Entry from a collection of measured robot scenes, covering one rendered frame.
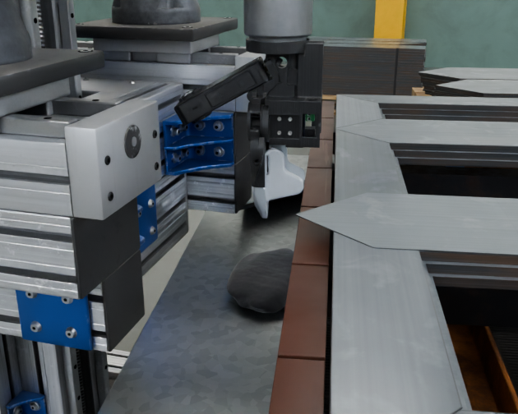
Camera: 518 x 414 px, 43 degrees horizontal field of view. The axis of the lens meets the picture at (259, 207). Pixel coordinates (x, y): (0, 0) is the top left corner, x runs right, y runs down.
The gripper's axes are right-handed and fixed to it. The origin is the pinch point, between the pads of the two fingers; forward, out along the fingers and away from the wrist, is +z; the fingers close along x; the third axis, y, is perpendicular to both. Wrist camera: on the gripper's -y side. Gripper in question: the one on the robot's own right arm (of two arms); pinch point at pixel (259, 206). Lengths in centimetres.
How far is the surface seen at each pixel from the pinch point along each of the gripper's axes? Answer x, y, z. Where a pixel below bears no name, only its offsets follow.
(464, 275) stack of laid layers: -10.3, 22.8, 2.9
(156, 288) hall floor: 137, -54, 86
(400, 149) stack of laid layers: 34.8, 19.9, 1.8
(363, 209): 1.8, 12.6, 0.5
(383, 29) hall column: 677, 59, 41
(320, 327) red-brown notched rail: -22.5, 8.1, 2.9
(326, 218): -1.4, 8.2, 0.5
